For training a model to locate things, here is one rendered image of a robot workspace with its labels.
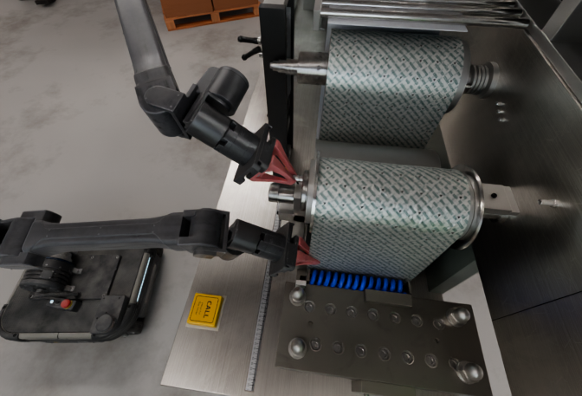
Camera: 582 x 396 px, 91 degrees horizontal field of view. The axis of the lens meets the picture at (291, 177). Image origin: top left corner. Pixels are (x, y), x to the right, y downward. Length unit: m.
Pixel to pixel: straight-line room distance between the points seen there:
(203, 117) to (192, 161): 1.86
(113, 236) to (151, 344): 1.26
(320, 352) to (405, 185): 0.37
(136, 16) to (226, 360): 0.74
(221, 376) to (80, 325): 1.06
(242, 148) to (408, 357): 0.51
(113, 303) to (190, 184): 0.92
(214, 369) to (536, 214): 0.69
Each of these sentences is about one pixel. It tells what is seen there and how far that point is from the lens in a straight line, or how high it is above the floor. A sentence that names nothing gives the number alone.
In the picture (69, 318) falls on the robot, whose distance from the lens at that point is 1.78.
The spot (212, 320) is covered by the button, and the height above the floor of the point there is 0.92.
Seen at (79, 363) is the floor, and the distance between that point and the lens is 1.98.
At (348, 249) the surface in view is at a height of 1.16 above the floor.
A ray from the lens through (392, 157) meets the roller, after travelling 0.62.
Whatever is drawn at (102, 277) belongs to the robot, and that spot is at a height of 0.26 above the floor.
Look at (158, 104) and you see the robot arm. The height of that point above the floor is 1.41.
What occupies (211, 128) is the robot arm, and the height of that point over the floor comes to 1.38.
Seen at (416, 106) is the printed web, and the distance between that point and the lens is 0.62.
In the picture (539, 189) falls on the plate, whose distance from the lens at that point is 0.55.
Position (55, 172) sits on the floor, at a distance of 2.74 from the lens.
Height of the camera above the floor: 1.68
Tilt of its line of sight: 54 degrees down
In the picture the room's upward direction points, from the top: straight up
